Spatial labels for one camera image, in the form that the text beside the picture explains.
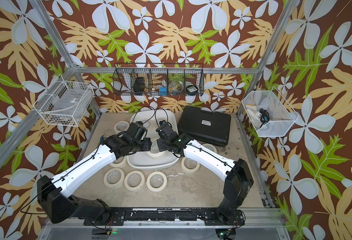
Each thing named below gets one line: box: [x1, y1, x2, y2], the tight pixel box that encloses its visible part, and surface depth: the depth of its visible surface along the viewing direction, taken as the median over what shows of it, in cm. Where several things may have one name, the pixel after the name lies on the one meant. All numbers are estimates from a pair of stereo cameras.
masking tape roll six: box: [181, 156, 200, 173], surface depth 91 cm
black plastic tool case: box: [177, 105, 232, 147], surface depth 107 cm
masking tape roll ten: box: [146, 171, 168, 192], surface depth 84 cm
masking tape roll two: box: [113, 120, 130, 135], surface depth 113 cm
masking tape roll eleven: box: [146, 141, 166, 157], surface depth 79 cm
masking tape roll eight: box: [103, 168, 125, 188], surface depth 87 cm
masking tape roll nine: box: [124, 170, 146, 192], surface depth 86 cm
